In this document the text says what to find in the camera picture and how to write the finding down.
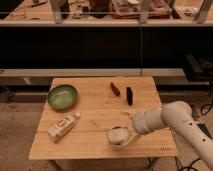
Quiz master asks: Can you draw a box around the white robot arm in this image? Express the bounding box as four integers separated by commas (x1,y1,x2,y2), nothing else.
127,101,213,171

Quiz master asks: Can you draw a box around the wooden table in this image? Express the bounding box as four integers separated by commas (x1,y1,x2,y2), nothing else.
29,77,177,160

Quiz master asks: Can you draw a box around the white milk carton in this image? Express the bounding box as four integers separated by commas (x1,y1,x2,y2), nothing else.
48,113,81,143

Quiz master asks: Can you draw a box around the dark eggplant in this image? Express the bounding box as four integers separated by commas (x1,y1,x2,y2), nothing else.
126,87,133,106

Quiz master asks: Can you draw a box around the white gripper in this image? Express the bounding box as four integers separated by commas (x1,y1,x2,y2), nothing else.
121,112,140,148

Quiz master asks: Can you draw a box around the green ceramic bowl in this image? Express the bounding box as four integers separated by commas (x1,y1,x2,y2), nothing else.
47,84,78,111

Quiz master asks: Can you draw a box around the white cup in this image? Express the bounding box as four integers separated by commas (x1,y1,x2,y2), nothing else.
107,127,125,148

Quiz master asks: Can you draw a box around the wooden shelf bench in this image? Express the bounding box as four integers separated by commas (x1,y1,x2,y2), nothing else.
0,0,213,27

